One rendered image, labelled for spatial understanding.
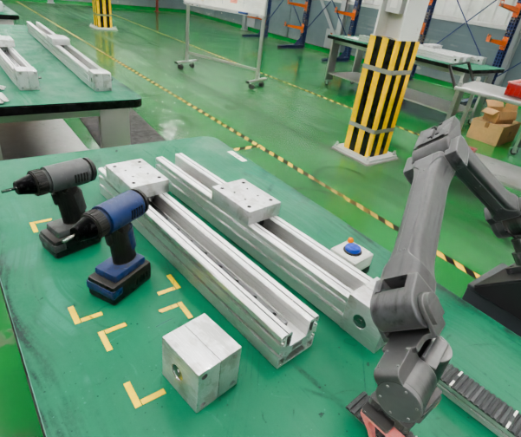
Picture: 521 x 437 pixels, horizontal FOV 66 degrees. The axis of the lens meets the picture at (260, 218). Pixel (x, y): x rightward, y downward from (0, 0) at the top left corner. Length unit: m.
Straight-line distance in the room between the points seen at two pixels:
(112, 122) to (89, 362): 1.76
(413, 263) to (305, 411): 0.33
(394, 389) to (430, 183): 0.36
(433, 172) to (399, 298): 0.29
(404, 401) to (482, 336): 0.53
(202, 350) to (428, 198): 0.45
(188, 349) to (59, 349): 0.27
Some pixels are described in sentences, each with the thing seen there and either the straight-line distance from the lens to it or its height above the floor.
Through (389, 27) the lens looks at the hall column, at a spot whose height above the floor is 1.18.
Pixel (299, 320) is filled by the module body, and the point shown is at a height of 0.85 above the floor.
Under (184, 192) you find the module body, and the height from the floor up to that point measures 0.81.
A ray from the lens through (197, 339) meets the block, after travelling 0.71.
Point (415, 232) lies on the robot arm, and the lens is 0.66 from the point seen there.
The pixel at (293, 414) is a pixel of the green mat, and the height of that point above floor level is 0.78.
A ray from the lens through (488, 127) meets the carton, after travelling 5.78.
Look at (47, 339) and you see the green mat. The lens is 0.88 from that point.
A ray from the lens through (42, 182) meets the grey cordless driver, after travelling 0.97.
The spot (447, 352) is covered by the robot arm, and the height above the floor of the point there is 1.01.
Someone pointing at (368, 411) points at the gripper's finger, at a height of 0.88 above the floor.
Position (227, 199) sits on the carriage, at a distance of 1.06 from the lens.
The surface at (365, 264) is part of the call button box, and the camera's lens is 1.06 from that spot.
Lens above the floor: 1.40
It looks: 30 degrees down
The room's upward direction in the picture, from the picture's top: 8 degrees clockwise
